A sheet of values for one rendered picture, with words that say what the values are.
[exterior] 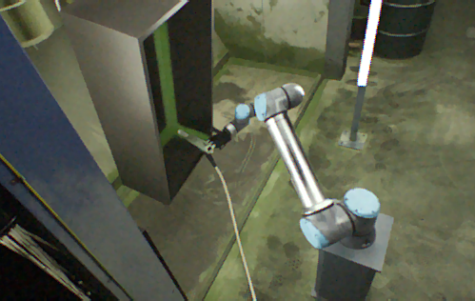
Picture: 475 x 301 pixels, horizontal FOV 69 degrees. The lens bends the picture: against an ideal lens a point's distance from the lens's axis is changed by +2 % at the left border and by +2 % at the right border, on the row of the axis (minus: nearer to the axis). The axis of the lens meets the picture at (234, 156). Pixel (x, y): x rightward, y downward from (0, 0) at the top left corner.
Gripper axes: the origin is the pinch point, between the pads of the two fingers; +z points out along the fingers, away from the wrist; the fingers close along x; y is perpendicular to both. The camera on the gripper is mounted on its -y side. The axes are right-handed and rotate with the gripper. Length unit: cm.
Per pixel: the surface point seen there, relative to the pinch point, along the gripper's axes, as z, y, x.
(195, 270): 50, 65, -8
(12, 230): 70, -68, -110
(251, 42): -141, 6, 137
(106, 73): 26, -73, -34
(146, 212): 53, 41, 52
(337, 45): -179, 31, 58
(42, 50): 37, -88, 114
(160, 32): -18, -69, 12
